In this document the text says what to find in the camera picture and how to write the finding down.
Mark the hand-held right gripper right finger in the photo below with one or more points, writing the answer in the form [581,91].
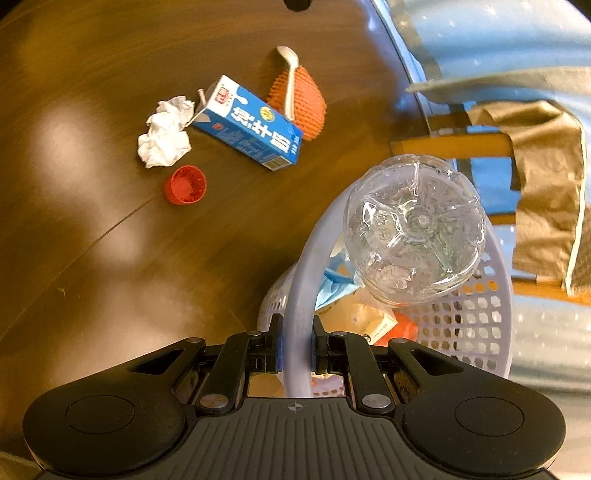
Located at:
[315,346]

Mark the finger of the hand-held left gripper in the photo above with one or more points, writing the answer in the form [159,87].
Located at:
[299,3]

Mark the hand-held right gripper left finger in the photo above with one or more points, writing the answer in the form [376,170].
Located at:
[278,344]

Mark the beige snack packet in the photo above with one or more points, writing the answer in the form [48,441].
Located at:
[364,321]

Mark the blue face mask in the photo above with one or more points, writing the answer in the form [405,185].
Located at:
[337,288]

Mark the lavender plastic mesh basket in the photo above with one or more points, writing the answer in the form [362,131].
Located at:
[300,286]

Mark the white plastic spoon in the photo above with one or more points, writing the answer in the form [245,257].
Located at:
[290,87]

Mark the orange foam fruit net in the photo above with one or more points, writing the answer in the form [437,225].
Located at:
[307,101]

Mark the blue milk carton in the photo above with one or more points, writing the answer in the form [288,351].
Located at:
[249,124]

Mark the clear plastic bottle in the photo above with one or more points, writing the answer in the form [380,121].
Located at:
[415,221]

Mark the red bottle cap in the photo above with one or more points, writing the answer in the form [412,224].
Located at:
[182,187]

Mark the white tissue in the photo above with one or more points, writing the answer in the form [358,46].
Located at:
[161,141]

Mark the orange plastic bag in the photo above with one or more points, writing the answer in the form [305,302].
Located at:
[404,330]

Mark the grey drinking straw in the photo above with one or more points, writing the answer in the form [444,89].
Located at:
[202,98]

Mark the blue starry cloth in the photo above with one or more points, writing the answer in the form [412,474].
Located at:
[485,32]

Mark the wooden chair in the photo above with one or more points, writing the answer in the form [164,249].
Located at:
[443,147]

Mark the grey cloth strip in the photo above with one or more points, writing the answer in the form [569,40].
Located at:
[498,83]

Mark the tan cloth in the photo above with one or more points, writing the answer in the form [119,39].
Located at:
[545,184]

